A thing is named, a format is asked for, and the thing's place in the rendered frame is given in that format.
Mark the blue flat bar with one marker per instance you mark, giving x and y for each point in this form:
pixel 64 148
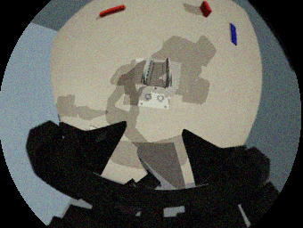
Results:
pixel 234 34

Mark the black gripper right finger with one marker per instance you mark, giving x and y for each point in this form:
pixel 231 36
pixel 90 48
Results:
pixel 205 158

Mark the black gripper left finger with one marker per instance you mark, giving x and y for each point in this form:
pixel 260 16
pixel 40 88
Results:
pixel 97 145

